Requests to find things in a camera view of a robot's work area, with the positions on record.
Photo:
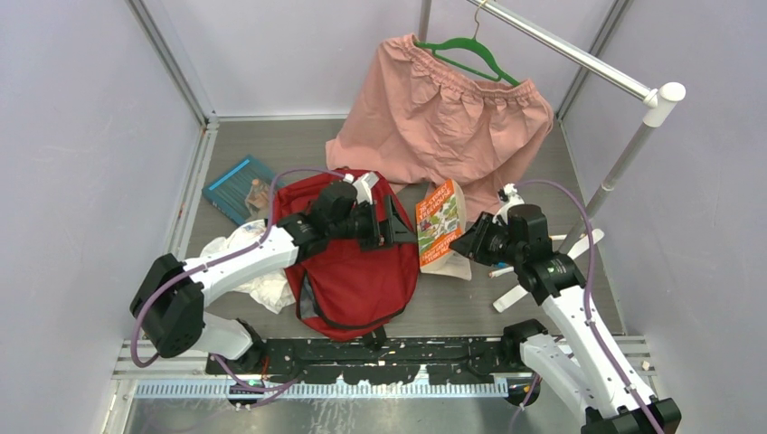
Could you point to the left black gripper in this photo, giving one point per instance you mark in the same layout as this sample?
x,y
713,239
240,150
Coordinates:
x,y
400,232

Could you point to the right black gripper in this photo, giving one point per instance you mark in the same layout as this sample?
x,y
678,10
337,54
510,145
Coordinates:
x,y
473,243

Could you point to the orange treehouse book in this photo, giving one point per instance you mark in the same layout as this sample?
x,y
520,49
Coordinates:
x,y
441,219

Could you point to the red backpack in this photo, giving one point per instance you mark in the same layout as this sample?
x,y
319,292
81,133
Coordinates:
x,y
342,291

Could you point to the blue book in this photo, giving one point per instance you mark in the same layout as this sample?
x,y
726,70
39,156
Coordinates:
x,y
242,192

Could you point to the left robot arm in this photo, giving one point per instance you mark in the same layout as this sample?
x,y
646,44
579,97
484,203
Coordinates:
x,y
171,304

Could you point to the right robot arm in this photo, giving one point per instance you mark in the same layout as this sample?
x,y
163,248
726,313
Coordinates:
x,y
596,381

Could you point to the pink capped marker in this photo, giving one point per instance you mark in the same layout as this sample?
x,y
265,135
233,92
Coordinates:
x,y
500,272

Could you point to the pink skirt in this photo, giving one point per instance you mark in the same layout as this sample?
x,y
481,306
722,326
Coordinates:
x,y
416,120

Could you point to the white crumpled cloth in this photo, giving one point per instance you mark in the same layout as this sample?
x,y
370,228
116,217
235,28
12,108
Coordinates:
x,y
271,290

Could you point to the green clothes hanger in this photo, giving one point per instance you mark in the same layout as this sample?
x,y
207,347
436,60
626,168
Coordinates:
x,y
475,47

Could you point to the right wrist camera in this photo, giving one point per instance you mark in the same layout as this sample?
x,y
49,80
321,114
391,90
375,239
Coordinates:
x,y
509,197

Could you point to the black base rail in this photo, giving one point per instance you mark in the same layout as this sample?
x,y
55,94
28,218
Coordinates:
x,y
444,360

